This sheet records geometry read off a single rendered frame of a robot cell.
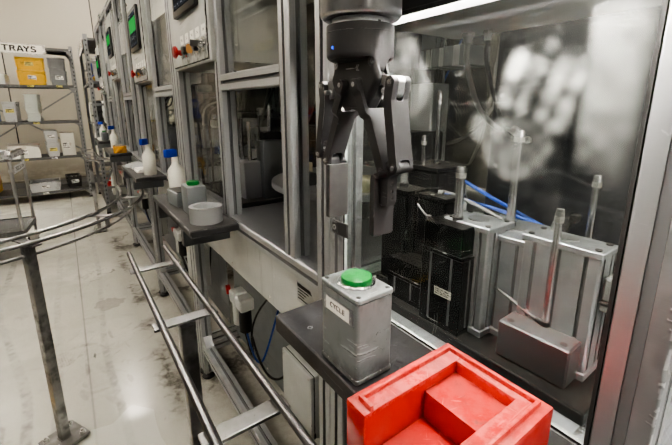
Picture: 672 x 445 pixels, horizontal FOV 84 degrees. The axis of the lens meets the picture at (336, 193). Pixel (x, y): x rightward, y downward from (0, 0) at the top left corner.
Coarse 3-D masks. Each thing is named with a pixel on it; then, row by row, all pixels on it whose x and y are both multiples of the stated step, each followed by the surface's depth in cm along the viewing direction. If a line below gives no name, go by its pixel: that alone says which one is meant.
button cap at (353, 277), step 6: (348, 270) 49; (354, 270) 49; (360, 270) 49; (342, 276) 48; (348, 276) 48; (354, 276) 48; (360, 276) 48; (366, 276) 48; (342, 282) 47; (348, 282) 46; (354, 282) 46; (360, 282) 46; (366, 282) 46
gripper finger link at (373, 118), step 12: (360, 84) 40; (360, 96) 40; (360, 108) 41; (372, 108) 41; (372, 120) 40; (384, 120) 41; (372, 132) 40; (384, 132) 41; (372, 144) 41; (384, 144) 40; (384, 156) 40; (384, 168) 40
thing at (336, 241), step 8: (336, 216) 69; (336, 240) 70; (336, 248) 70; (336, 256) 71; (336, 264) 71; (336, 272) 71; (336, 400) 79; (336, 408) 79; (344, 408) 76; (336, 416) 80; (344, 416) 77; (336, 424) 80; (344, 424) 77; (336, 432) 80; (344, 432) 78; (336, 440) 81; (344, 440) 78
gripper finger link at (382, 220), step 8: (376, 184) 41; (376, 192) 41; (376, 200) 41; (376, 208) 42; (384, 208) 42; (392, 208) 43; (376, 216) 42; (384, 216) 43; (392, 216) 43; (376, 224) 42; (384, 224) 43; (392, 224) 44; (376, 232) 42; (384, 232) 43
